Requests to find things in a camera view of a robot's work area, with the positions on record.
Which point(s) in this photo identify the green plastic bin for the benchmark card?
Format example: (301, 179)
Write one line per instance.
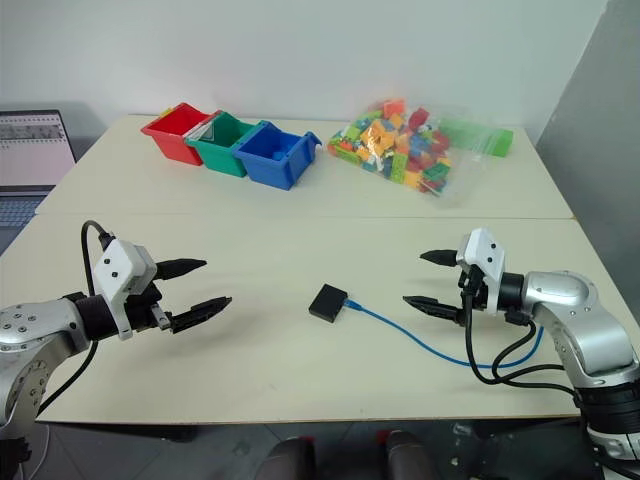
(220, 150)

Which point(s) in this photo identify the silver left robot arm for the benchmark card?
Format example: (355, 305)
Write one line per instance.
(30, 325)

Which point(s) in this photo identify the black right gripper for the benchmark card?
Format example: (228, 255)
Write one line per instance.
(475, 295)

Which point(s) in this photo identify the clear bag of colourful bricks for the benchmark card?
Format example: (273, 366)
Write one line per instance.
(400, 145)

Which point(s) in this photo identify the small black box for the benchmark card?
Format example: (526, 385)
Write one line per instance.
(327, 302)

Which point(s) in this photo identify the dark rounded shape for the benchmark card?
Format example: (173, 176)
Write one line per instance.
(290, 460)
(412, 457)

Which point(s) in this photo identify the grey laptop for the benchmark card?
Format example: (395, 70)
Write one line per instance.
(30, 160)

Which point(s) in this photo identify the grey partition panel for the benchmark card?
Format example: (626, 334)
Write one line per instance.
(600, 125)

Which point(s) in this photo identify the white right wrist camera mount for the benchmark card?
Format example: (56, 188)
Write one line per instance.
(482, 250)

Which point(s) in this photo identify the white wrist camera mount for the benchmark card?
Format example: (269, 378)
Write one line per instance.
(117, 267)
(482, 250)

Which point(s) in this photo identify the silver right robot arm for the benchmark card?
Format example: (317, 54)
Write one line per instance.
(575, 310)

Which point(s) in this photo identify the white card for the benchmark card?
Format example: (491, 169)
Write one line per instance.
(202, 132)

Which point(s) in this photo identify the red plastic bin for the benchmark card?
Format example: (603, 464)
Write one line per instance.
(172, 135)

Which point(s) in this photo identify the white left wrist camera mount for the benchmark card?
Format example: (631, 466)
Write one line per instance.
(117, 267)

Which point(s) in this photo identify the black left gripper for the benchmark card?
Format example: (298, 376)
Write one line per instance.
(147, 310)

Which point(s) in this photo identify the blue plastic bin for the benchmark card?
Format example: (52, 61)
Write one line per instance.
(272, 165)

